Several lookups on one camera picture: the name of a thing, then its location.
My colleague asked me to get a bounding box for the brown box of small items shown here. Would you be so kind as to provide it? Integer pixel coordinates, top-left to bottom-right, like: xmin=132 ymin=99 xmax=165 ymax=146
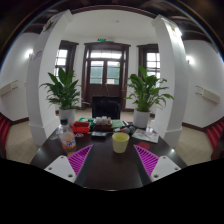
xmin=94 ymin=115 xmax=114 ymax=132

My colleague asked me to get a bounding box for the white printed magazine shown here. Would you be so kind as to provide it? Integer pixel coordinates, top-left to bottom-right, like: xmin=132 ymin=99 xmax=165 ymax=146
xmin=131 ymin=128 xmax=160 ymax=144

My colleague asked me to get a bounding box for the flat black device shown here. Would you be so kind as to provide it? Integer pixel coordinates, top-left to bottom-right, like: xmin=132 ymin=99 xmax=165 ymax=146
xmin=90 ymin=131 xmax=108 ymax=139

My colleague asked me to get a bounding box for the potted plant in white pot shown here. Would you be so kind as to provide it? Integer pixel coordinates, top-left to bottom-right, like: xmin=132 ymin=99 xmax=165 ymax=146
xmin=39 ymin=67 xmax=83 ymax=126
xmin=124 ymin=65 xmax=175 ymax=129

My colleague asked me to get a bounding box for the dark framed window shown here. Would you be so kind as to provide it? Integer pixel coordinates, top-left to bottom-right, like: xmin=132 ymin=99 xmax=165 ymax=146
xmin=137 ymin=43 xmax=161 ymax=81
xmin=54 ymin=40 xmax=79 ymax=79

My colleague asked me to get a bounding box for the orange soda plastic bottle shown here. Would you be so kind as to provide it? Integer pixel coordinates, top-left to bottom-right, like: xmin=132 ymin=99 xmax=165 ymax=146
xmin=59 ymin=118 xmax=78 ymax=157

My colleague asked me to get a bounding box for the flat round red coaster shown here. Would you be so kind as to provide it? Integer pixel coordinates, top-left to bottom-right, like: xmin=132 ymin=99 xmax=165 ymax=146
xmin=137 ymin=142 xmax=151 ymax=151

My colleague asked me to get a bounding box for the black chair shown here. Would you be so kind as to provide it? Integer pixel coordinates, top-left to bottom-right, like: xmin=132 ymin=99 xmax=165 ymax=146
xmin=91 ymin=95 xmax=122 ymax=120

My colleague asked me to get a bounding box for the green book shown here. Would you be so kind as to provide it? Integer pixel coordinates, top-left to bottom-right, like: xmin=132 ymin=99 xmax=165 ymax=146
xmin=111 ymin=119 xmax=124 ymax=129

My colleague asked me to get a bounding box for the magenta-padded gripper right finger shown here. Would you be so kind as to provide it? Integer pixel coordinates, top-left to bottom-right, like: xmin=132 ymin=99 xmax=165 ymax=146
xmin=130 ymin=144 xmax=182 ymax=188

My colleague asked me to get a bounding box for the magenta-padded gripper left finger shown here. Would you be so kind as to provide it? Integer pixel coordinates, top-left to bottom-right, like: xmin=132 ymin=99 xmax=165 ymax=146
xmin=43 ymin=144 xmax=98 ymax=188

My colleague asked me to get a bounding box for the red plastic box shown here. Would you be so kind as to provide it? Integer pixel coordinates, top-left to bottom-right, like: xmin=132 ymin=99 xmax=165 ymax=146
xmin=71 ymin=121 xmax=91 ymax=134

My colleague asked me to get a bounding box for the pale yellow cup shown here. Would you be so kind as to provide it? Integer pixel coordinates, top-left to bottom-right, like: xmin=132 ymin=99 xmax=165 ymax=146
xmin=111 ymin=132 xmax=131 ymax=154

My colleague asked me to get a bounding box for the dark wooden double door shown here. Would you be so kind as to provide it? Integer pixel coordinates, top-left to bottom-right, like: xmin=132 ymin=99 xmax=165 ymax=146
xmin=83 ymin=41 xmax=131 ymax=101

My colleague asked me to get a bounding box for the red carpeted staircase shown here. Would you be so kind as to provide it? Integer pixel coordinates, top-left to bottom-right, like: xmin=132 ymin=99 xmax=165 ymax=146
xmin=0 ymin=113 xmax=13 ymax=148
xmin=205 ymin=118 xmax=224 ymax=151

